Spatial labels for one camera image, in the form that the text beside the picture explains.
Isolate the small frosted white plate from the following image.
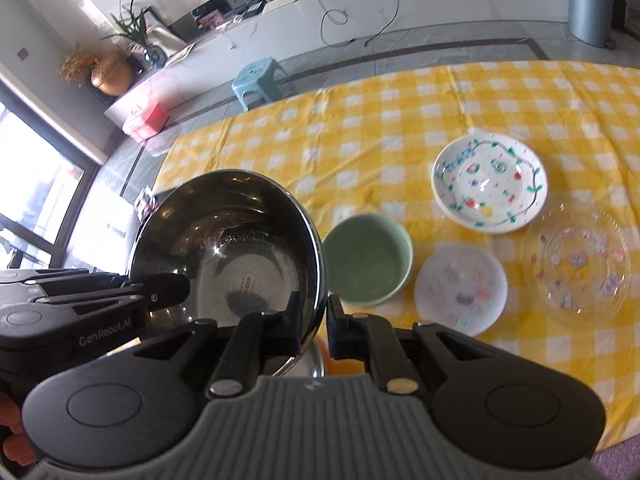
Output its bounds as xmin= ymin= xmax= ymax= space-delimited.
xmin=414 ymin=242 xmax=509 ymax=337

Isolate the white floral painted plate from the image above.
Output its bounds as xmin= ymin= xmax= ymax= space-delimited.
xmin=431 ymin=132 xmax=549 ymax=235

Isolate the sliding glass door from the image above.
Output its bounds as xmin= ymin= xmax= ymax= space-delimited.
xmin=0 ymin=77 xmax=103 ymax=273

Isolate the large stainless steel bowl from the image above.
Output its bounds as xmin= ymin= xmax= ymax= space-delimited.
xmin=125 ymin=169 xmax=329 ymax=363

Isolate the grey pedal trash bin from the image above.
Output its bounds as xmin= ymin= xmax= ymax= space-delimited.
xmin=566 ymin=0 xmax=615 ymax=49

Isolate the white tv cabinet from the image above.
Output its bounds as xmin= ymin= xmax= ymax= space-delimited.
xmin=102 ymin=0 xmax=572 ymax=137

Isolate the white paper bag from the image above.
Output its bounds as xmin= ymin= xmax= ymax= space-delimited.
xmin=144 ymin=6 xmax=185 ymax=61

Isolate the pink printed box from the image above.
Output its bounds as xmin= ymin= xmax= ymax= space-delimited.
xmin=194 ymin=9 xmax=227 ymax=32

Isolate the light blue plastic stool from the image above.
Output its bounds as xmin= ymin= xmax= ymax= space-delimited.
xmin=231 ymin=58 xmax=290 ymax=112

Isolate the small stainless steel bowl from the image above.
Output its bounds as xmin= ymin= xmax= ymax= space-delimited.
xmin=260 ymin=337 xmax=327 ymax=379

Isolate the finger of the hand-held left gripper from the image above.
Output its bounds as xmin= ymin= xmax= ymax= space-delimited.
xmin=120 ymin=274 xmax=192 ymax=312

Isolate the clear glass printed plate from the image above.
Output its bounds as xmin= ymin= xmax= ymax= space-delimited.
xmin=529 ymin=204 xmax=632 ymax=329

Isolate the green ceramic bowl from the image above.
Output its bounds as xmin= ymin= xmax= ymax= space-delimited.
xmin=322 ymin=213 xmax=415 ymax=307

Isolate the yellow checked tablecloth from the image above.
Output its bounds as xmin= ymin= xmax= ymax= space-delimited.
xmin=151 ymin=59 xmax=640 ymax=461

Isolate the red box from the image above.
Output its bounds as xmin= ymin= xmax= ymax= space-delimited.
xmin=122 ymin=99 xmax=170 ymax=140

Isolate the gold vase with dried flowers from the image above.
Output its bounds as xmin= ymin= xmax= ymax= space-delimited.
xmin=56 ymin=45 xmax=136 ymax=97

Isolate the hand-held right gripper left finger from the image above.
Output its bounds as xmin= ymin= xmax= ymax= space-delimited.
xmin=132 ymin=295 xmax=307 ymax=399

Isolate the green plant in glass vase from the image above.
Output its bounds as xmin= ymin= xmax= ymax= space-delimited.
xmin=101 ymin=0 xmax=169 ymax=69

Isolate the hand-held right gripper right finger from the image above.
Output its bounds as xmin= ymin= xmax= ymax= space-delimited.
xmin=327 ymin=296 xmax=493 ymax=394

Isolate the person's left hand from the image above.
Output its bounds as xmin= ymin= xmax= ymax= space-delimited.
xmin=0 ymin=391 xmax=40 ymax=467

